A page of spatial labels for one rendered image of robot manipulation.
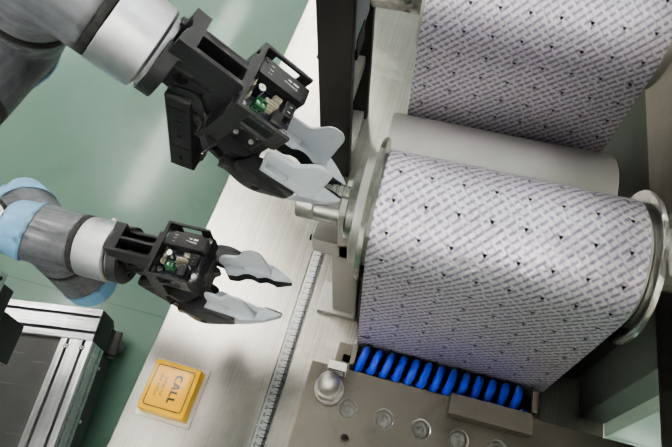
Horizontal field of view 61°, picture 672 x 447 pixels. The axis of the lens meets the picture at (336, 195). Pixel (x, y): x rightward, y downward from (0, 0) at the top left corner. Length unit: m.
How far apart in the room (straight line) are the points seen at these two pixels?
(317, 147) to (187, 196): 1.62
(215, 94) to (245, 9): 2.34
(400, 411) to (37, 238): 0.48
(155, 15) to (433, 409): 0.53
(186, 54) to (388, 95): 0.74
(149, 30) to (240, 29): 2.26
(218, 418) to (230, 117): 0.52
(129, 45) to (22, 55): 0.11
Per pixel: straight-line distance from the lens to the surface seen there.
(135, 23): 0.46
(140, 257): 0.68
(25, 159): 2.47
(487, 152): 0.65
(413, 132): 0.65
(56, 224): 0.76
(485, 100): 0.68
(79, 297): 0.87
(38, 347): 1.80
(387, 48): 1.25
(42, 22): 0.48
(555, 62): 0.64
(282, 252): 0.95
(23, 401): 1.77
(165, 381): 0.87
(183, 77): 0.49
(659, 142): 0.83
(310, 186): 0.52
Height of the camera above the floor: 1.74
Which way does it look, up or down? 57 degrees down
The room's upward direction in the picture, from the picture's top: straight up
